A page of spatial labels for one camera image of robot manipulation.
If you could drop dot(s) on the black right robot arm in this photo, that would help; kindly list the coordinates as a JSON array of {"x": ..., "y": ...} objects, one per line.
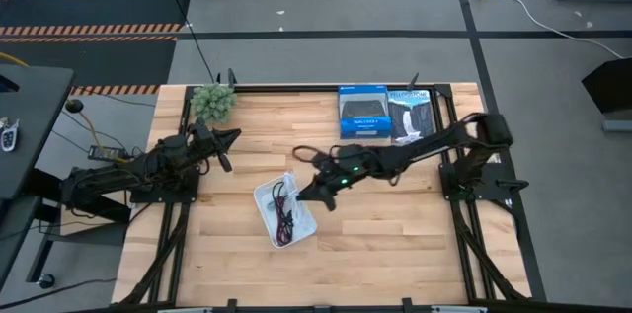
[{"x": 424, "y": 147}]

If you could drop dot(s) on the blue game controller box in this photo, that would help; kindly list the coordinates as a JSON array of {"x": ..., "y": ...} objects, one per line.
[{"x": 364, "y": 113}]

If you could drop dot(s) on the black hazard striped mat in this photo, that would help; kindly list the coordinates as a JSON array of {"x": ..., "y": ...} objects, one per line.
[
  {"x": 89, "y": 63},
  {"x": 99, "y": 7}
]

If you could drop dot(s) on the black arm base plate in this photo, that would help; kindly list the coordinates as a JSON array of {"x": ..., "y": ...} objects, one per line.
[
  {"x": 163, "y": 197},
  {"x": 494, "y": 177}
]

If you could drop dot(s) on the grey metal foot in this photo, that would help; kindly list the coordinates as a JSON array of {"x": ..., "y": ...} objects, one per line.
[{"x": 617, "y": 125}]

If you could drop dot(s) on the black round knob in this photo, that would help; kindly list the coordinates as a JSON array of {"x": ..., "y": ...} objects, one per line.
[{"x": 74, "y": 105}]

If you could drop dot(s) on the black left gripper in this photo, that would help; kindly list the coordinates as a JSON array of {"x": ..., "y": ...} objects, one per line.
[{"x": 203, "y": 137}]

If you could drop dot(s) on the black metal table frame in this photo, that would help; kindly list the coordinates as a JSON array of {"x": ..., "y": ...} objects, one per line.
[{"x": 321, "y": 88}]

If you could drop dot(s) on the black box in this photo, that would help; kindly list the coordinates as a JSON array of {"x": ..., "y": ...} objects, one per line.
[{"x": 612, "y": 86}]

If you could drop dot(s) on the black desk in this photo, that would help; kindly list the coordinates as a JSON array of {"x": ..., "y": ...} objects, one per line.
[{"x": 34, "y": 120}]

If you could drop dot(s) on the grey key fob remote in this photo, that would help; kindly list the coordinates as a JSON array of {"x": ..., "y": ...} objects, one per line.
[{"x": 8, "y": 137}]

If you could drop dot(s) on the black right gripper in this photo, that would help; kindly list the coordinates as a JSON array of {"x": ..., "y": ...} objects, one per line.
[{"x": 343, "y": 167}]

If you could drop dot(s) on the white rectangular tray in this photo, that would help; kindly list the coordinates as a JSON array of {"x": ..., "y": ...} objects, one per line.
[{"x": 306, "y": 226}]

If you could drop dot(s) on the black caster wheel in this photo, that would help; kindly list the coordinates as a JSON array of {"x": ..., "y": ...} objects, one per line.
[{"x": 46, "y": 281}]

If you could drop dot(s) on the Yellowstone picture book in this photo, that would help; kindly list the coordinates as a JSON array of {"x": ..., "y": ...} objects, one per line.
[{"x": 412, "y": 110}]

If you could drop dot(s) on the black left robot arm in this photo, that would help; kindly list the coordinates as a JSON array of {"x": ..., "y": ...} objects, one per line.
[{"x": 123, "y": 175}]

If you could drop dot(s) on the green artificial succulent plant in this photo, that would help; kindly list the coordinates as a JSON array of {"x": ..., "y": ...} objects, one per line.
[{"x": 213, "y": 101}]

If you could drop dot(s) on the black power adapter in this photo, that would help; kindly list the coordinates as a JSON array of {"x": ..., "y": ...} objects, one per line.
[{"x": 106, "y": 154}]

